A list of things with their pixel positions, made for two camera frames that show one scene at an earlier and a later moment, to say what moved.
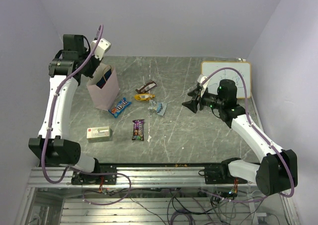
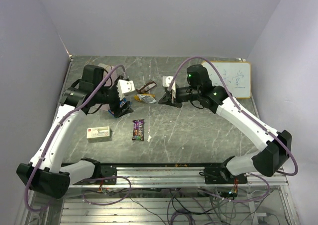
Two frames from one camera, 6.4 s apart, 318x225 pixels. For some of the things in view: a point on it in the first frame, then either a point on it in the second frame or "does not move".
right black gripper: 192,105 -> 167,99
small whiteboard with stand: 244,67 does not move
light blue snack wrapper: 158,107 -> 147,98
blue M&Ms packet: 119,107 does not move
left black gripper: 97,60 -> 118,111
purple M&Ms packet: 138,129 does not move
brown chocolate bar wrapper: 146,87 does not move
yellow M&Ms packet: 144,97 does not move
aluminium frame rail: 129,177 does not move
